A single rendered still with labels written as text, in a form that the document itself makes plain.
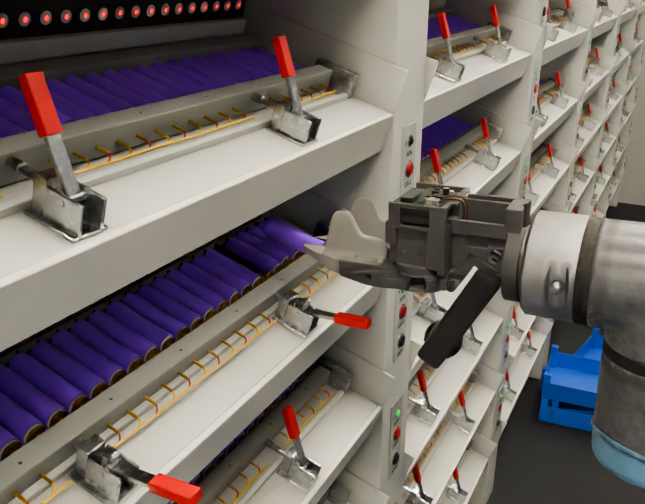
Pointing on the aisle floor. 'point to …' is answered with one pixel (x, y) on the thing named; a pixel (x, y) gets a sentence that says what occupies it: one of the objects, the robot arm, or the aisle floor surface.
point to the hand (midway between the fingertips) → (322, 252)
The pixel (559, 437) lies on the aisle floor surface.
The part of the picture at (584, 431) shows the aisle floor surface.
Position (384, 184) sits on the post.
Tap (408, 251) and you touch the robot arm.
